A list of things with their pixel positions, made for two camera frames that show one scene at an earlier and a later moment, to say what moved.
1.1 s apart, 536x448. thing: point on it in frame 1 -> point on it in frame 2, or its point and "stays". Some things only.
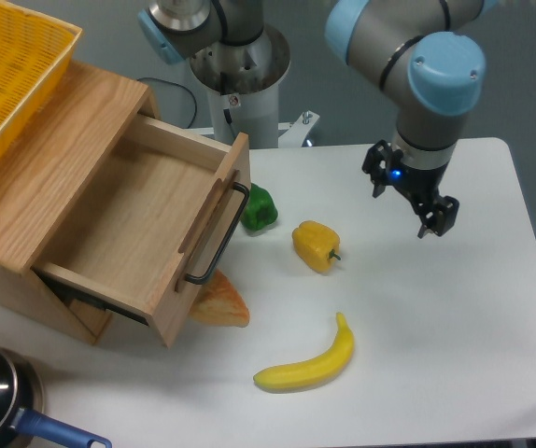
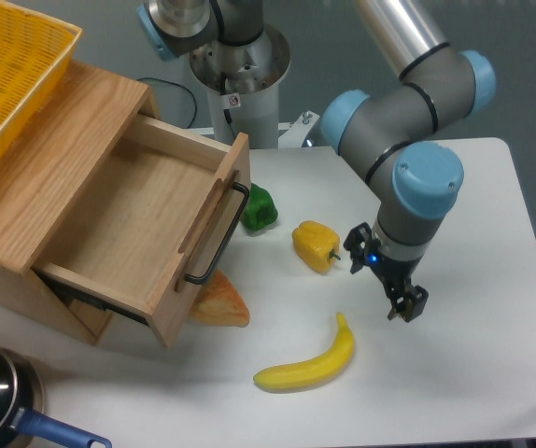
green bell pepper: [260, 210] stays
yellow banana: [324, 368] stays
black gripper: [421, 185] -> [395, 273]
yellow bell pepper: [314, 243] stays
